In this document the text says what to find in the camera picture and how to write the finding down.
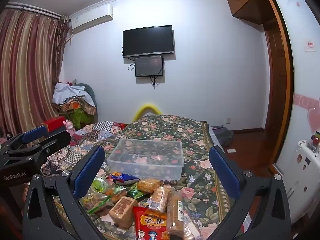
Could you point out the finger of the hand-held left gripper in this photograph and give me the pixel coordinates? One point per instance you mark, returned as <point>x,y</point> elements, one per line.
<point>56,140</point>
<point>35,133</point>

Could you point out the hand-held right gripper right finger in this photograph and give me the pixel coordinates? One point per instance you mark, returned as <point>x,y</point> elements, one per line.
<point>224,173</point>

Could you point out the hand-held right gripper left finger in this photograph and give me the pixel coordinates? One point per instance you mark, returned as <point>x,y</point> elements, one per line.
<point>88,173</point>

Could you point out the green jelly cup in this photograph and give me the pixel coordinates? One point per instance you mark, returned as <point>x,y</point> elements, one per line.
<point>99,185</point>

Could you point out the green-edged cookie bag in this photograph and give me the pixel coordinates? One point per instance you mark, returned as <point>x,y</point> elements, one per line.
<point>96,202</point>

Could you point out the blue snack packet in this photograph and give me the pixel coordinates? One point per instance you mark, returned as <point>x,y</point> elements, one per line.
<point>122,178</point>

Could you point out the orange pastry pack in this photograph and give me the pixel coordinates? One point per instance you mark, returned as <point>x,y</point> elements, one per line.
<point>117,193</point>

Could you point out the brown square biscuit pack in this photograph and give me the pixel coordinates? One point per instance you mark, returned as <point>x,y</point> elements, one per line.
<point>123,211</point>

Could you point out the clear plastic storage box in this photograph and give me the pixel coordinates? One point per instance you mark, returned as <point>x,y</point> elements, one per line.
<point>147,160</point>

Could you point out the yellow puffed snack bag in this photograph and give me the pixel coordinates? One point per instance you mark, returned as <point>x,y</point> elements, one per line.
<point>148,185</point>

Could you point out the red snack packet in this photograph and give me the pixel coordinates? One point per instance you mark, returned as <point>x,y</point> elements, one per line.
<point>150,225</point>

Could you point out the red box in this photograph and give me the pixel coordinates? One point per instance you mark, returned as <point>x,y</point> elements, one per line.
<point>53,123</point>

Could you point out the pink toy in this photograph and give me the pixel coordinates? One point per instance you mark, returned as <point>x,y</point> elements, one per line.
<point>68,127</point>

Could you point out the white paper sheet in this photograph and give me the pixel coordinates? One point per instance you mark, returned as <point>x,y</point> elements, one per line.
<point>231,151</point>

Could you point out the grey bag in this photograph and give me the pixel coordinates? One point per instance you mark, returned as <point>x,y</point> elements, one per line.
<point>222,135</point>

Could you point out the pile of clothes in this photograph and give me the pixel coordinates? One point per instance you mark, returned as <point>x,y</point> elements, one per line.
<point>72,100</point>

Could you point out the patchwork quilt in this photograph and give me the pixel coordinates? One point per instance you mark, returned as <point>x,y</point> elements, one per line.
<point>100,130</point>

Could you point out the small green packet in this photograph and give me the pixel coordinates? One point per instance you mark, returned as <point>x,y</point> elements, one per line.
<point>136,193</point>

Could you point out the long bread pack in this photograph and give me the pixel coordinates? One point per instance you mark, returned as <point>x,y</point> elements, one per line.
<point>176,212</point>

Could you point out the clear wrapped snack pack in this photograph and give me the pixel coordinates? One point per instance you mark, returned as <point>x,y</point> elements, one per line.
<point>191,226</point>

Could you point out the floral bedspread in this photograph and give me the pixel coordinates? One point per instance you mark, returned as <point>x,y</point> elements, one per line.
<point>175,130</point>

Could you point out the striped brown curtain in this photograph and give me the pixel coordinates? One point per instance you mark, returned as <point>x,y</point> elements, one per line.
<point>27,67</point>

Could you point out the clear cracker pack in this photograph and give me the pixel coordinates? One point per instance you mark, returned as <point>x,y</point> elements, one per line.
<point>160,198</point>

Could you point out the white suitcase with stickers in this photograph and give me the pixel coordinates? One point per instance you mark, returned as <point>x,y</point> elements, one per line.
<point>306,180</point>

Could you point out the yellow hoop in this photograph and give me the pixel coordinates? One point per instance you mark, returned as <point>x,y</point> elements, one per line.
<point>147,105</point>

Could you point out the white door with pink hearts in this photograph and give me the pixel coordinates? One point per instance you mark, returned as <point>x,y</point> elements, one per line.
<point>305,85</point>

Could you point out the white air conditioner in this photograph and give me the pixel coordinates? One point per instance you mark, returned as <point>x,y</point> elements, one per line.
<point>91,17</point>

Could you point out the pink door sticker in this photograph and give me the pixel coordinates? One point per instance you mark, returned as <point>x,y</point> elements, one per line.
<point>309,45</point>

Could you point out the small black wall monitor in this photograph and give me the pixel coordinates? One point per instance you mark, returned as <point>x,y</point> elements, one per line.
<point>149,66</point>

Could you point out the black wall television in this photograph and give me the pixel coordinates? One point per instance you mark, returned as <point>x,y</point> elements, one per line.
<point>148,40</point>

